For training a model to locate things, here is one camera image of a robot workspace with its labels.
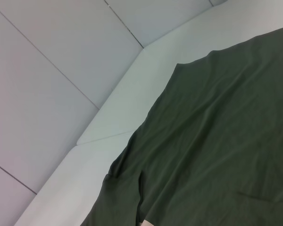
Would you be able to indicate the dark green FREE! t-shirt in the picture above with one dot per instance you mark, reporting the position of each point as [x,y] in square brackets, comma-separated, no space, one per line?
[214,129]

